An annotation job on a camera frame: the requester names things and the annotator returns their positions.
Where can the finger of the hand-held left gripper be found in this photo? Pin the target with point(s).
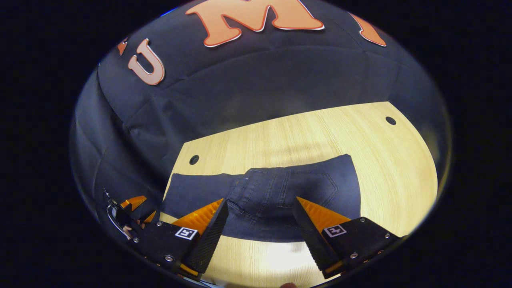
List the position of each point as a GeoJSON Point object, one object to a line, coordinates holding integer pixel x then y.
{"type": "Point", "coordinates": [150, 218]}
{"type": "Point", "coordinates": [135, 202]}

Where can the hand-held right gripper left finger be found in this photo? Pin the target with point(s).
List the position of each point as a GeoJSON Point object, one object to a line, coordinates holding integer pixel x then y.
{"type": "Point", "coordinates": [210, 236]}

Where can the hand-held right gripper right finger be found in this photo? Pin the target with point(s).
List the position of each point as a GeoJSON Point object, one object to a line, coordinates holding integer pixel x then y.
{"type": "Point", "coordinates": [310, 238]}

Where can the dark grey jeans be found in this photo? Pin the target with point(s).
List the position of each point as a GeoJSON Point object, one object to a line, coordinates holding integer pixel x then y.
{"type": "Point", "coordinates": [272, 192]}

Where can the black backdrop cloth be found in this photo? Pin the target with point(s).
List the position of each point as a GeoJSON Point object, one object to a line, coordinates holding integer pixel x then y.
{"type": "Point", "coordinates": [260, 80]}

